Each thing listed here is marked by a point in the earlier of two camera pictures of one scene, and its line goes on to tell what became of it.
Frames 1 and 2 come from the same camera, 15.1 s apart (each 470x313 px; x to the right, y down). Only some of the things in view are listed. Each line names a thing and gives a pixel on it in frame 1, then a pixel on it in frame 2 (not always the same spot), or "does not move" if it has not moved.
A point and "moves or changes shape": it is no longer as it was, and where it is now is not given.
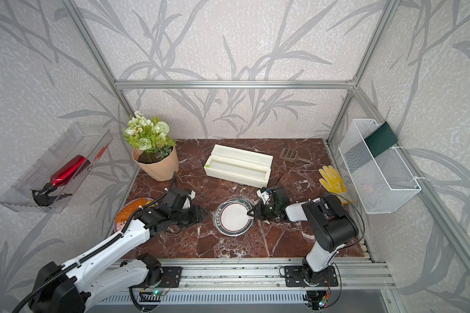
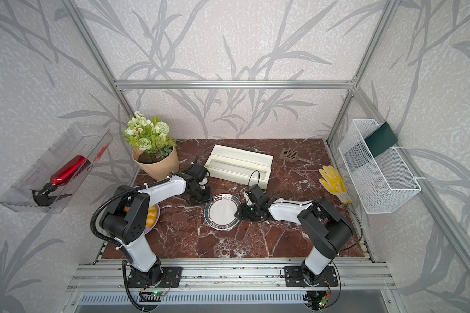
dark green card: x=380 y=139 does not move
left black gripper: x=202 y=217 → x=207 y=199
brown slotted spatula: x=292 y=154 does not move
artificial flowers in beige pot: x=154 y=153 does not move
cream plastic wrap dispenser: x=245 y=166 does not move
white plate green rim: x=232 y=218 moves or changes shape
